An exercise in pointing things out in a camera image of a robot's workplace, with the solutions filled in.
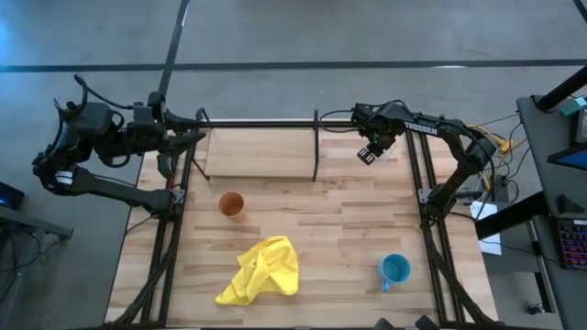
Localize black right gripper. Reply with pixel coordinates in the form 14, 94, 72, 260
351, 102, 407, 167

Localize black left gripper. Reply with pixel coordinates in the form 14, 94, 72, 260
123, 104, 207, 156

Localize orange cup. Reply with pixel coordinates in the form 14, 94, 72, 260
217, 191, 246, 219

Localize blue mug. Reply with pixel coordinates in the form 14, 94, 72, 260
378, 253, 413, 293

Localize white paper sheet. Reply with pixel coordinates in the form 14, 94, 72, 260
469, 200, 504, 257

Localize yellow cloth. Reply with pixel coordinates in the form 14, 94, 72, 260
215, 235, 301, 307

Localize grey side desk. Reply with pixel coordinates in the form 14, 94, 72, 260
0, 181, 74, 242

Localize black device with blue light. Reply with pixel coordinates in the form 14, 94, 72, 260
0, 181, 26, 211

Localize tablet with blue screen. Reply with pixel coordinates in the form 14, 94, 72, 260
547, 145, 587, 171

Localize teal box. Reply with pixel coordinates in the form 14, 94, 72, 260
559, 95, 587, 116

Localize backlit keyboard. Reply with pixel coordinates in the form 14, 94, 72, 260
556, 218, 587, 270

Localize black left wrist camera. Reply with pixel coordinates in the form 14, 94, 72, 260
147, 91, 167, 121

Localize black aluminium frame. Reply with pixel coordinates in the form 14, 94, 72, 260
104, 117, 499, 330

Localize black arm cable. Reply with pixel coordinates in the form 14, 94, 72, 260
52, 72, 138, 120

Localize yellow cable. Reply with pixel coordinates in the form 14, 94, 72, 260
470, 123, 515, 155

